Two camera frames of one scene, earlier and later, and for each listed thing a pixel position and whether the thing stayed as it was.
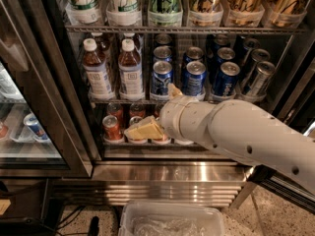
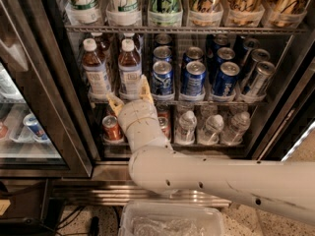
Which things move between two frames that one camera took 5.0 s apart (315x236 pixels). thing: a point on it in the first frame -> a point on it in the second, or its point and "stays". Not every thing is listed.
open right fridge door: [293, 103] stays
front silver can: [257, 88] stays
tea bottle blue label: [131, 86] stays
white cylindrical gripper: [169, 118] -> [137, 114]
